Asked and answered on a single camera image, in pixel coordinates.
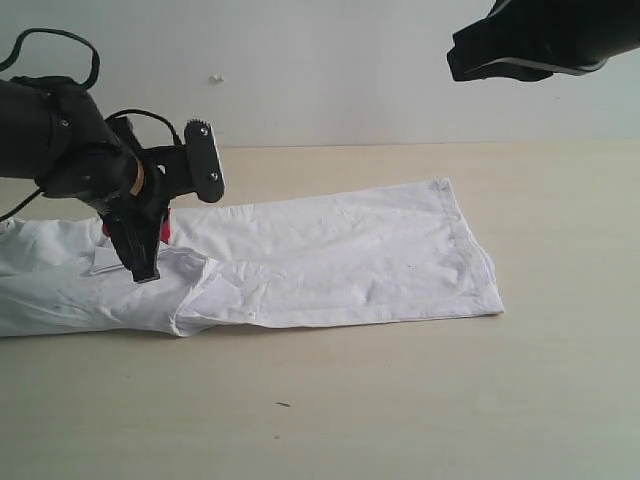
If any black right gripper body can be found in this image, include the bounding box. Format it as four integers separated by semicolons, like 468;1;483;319
487;0;639;75

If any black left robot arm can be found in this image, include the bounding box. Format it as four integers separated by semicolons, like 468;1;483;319
1;77;168;283

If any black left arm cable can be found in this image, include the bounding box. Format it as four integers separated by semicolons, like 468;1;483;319
0;28;186;221

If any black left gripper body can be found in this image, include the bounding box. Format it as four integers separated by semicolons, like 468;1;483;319
92;117;169;245

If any white t-shirt red lettering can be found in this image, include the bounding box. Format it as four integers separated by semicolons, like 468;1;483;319
1;179;504;337

